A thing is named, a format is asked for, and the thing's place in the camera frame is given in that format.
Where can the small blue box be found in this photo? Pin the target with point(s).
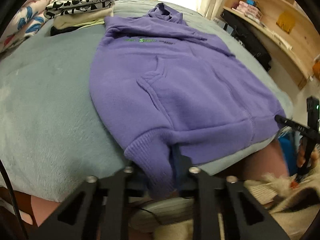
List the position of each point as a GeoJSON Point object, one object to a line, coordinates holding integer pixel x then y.
{"type": "Point", "coordinates": [250, 1]}

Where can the light green folded garment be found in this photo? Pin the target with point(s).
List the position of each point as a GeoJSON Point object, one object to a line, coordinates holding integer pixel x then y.
{"type": "Point", "coordinates": [95, 22]}

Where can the black and white printed garment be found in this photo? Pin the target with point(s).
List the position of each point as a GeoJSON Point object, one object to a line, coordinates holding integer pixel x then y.
{"type": "Point", "coordinates": [75, 2]}

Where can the stack of pink boxes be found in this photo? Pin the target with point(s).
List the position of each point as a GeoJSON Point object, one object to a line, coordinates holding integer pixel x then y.
{"type": "Point", "coordinates": [247, 10]}

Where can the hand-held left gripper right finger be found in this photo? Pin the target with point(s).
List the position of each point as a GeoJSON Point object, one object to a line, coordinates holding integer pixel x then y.
{"type": "Point", "coordinates": [185, 172]}

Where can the person's right hand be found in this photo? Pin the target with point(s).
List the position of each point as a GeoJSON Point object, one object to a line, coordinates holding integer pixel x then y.
{"type": "Point", "coordinates": [301, 157]}

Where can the person's left leg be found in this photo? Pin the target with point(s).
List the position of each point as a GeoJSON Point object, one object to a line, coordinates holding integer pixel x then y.
{"type": "Point", "coordinates": [41, 210]}

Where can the purple zip hoodie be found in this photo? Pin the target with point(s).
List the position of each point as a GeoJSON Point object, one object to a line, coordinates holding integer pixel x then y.
{"type": "Point", "coordinates": [175, 92]}

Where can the blue bag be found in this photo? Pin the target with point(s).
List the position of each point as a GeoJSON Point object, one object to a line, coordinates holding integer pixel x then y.
{"type": "Point", "coordinates": [287, 152]}

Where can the mustard yellow cloth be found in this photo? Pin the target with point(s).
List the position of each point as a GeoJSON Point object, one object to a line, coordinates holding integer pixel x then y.
{"type": "Point", "coordinates": [286, 22]}

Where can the cream folded garment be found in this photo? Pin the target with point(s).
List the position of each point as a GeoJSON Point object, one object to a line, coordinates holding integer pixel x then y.
{"type": "Point", "coordinates": [82, 17]}

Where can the black folded garment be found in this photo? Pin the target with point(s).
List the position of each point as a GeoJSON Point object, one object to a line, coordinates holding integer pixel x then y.
{"type": "Point", "coordinates": [62, 31]}

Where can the grey-blue bed blanket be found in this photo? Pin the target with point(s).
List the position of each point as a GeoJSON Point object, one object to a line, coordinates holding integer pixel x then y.
{"type": "Point", "coordinates": [50, 105]}

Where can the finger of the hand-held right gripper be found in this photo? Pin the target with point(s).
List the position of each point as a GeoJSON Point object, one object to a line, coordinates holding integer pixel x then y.
{"type": "Point", "coordinates": [292, 124]}

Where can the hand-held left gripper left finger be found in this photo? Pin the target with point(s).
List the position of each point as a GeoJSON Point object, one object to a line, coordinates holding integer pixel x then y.
{"type": "Point", "coordinates": [117, 187]}

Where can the floral quilt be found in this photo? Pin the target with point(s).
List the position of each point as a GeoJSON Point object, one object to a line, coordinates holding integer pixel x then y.
{"type": "Point", "coordinates": [25, 17]}

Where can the white cardboard box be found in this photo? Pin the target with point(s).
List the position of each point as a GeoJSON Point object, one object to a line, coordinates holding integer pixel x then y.
{"type": "Point", "coordinates": [219, 23]}

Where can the wooden shelf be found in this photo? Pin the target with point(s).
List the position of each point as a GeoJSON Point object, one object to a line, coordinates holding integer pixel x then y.
{"type": "Point", "coordinates": [287, 45]}

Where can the black bag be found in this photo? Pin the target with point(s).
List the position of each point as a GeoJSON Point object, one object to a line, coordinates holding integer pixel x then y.
{"type": "Point", "coordinates": [250, 42]}

